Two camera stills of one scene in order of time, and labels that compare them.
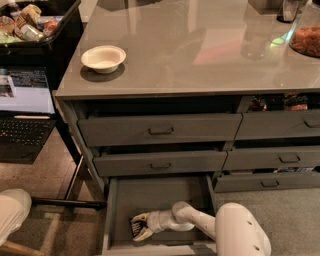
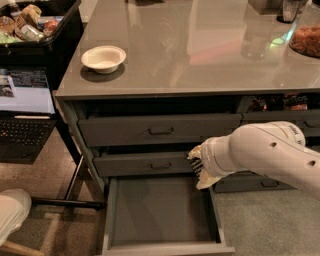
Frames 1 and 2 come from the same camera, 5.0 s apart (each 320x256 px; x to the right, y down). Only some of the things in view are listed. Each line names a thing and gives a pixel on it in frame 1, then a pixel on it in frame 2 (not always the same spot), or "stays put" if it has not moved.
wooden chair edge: [18, 247] stays put
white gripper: [154, 221] → [207, 159]
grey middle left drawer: [107, 164] stays put
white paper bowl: [104, 59] stays put
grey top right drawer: [279, 124] stays put
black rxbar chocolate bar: [136, 227] → [197, 165]
